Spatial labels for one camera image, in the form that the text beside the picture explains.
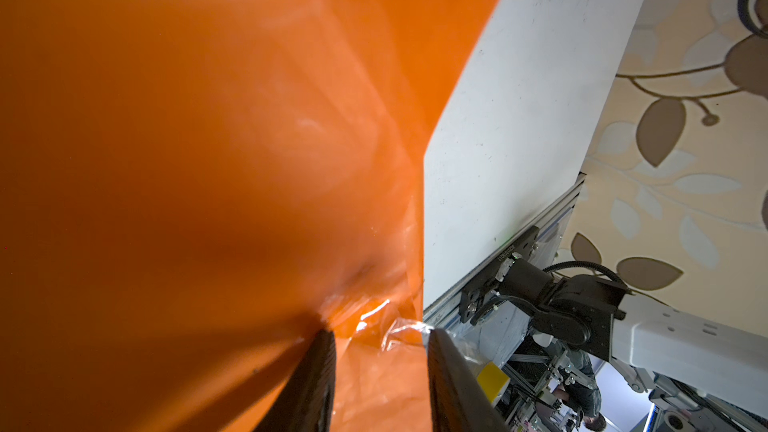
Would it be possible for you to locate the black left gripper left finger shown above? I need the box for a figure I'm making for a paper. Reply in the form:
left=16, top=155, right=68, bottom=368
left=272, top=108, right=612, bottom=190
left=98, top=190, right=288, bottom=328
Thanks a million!
left=254, top=330, right=337, bottom=432

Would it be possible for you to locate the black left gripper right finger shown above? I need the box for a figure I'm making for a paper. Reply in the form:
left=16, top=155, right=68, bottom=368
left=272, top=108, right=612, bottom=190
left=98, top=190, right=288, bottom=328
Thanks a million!
left=427, top=329, right=508, bottom=432

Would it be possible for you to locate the orange wrapping paper sheet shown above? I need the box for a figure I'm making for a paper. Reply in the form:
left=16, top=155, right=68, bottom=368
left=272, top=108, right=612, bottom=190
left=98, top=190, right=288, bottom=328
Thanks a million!
left=1, top=0, right=499, bottom=431

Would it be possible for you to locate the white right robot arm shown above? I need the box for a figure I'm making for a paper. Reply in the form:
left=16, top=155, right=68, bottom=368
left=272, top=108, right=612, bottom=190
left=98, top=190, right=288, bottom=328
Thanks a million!
left=495, top=257, right=767, bottom=417

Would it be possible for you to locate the clear adhesive tape piece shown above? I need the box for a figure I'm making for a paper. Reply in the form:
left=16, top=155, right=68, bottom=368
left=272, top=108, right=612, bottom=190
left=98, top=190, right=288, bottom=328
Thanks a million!
left=356, top=298, right=475, bottom=367

